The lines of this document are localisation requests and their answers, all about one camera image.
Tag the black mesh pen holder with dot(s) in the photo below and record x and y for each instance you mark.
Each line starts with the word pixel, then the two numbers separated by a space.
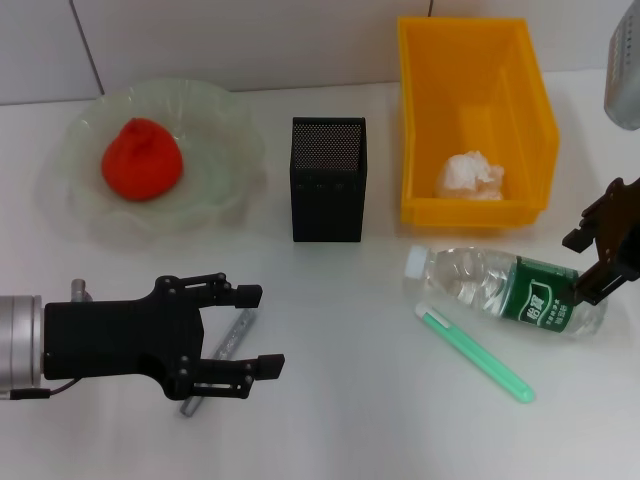
pixel 327 180

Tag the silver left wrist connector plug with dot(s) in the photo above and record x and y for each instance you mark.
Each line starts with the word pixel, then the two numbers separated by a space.
pixel 80 290

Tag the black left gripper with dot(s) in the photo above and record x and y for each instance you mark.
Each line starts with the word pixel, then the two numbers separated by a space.
pixel 120 340

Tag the silver grey pen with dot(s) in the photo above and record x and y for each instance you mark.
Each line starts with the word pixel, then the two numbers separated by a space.
pixel 235 335

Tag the pale green glass fruit plate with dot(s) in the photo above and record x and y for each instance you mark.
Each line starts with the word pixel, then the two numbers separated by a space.
pixel 215 165

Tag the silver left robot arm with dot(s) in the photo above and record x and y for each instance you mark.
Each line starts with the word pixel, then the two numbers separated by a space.
pixel 20 345

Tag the green toothbrush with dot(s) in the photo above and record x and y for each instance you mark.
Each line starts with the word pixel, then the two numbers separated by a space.
pixel 475 355

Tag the white paper ball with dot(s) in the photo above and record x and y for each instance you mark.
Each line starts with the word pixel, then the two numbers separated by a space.
pixel 467 177

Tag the yellow plastic bin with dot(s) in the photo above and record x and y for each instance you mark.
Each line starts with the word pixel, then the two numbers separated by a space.
pixel 470 100

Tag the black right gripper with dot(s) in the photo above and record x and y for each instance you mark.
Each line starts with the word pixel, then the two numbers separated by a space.
pixel 625 225

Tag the orange fruit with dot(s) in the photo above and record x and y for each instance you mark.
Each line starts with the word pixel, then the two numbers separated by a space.
pixel 142 160

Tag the clear green-label water bottle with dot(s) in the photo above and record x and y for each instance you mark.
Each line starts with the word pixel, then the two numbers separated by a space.
pixel 500 285

